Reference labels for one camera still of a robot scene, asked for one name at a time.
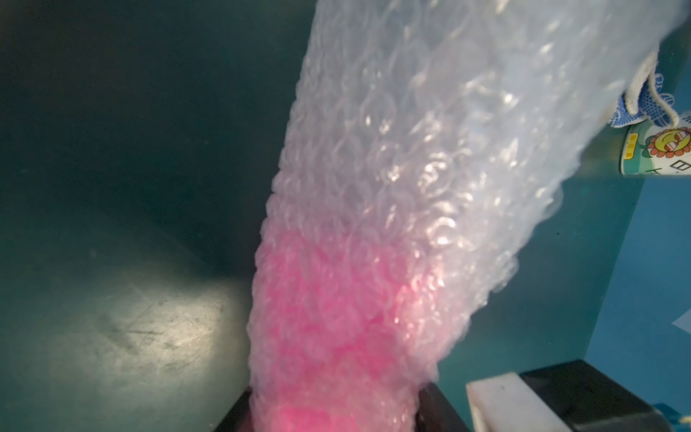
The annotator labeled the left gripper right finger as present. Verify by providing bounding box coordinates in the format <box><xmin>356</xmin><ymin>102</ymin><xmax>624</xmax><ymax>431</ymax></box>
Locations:
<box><xmin>415</xmin><ymin>383</ymin><xmax>470</xmax><ymax>432</ymax></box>

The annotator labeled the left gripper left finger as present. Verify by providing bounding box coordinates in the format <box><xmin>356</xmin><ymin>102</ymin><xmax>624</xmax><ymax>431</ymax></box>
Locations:
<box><xmin>214</xmin><ymin>387</ymin><xmax>254</xmax><ymax>432</ymax></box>

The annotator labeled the pink plastic wine glass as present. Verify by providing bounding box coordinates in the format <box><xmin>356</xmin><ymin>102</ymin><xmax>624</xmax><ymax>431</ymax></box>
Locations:
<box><xmin>248</xmin><ymin>223</ymin><xmax>437</xmax><ymax>431</ymax></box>

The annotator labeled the beige tape dispenser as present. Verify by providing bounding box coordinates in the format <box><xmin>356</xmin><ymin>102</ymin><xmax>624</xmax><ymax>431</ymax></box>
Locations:
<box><xmin>466</xmin><ymin>360</ymin><xmax>687</xmax><ymax>432</ymax></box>

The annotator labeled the clear bubble wrap sheet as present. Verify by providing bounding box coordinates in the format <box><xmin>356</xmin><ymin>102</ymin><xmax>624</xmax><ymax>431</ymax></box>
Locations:
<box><xmin>245</xmin><ymin>0</ymin><xmax>691</xmax><ymax>432</ymax></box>

